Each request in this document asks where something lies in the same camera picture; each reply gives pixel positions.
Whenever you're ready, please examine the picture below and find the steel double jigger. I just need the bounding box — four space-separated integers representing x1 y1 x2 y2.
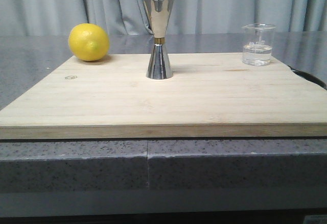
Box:
143 0 174 80

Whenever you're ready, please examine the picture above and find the clear glass beaker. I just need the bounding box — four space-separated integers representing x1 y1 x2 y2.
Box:
242 23 276 66

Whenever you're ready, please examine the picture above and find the light wooden cutting board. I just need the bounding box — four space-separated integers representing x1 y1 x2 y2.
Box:
1 53 326 139

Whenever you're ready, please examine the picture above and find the yellow lemon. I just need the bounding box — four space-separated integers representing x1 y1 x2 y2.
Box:
68 23 110 61

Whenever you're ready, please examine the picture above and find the grey curtain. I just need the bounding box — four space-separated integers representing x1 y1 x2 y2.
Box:
1 0 326 36

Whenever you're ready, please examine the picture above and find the white label sticker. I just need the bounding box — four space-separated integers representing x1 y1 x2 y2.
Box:
303 215 327 224

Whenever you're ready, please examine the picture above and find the black cable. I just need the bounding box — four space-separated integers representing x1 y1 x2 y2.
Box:
288 65 327 89

